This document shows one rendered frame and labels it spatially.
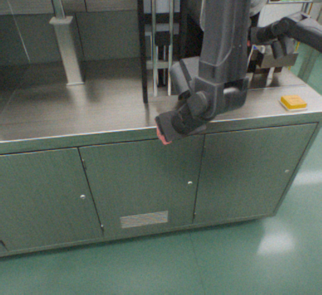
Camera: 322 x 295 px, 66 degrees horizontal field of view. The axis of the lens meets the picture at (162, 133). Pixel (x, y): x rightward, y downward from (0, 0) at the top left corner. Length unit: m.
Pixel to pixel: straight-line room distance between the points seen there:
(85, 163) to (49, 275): 0.80
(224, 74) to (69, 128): 0.67
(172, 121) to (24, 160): 0.67
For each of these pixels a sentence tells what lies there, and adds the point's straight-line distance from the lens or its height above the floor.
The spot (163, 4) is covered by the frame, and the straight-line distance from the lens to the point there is 0.92.
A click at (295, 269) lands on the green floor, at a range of 1.72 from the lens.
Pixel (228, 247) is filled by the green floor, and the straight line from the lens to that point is 1.66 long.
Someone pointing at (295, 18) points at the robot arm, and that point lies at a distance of 0.98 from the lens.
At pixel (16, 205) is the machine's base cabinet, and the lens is 1.29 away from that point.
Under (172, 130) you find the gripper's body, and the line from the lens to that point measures 0.55.
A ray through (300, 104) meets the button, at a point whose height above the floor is 0.92.
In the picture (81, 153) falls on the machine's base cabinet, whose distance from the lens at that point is 1.00.
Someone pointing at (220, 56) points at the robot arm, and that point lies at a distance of 0.38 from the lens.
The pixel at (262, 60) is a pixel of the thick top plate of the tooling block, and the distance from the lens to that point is 1.20.
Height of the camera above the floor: 1.45
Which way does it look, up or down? 40 degrees down
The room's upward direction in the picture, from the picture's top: straight up
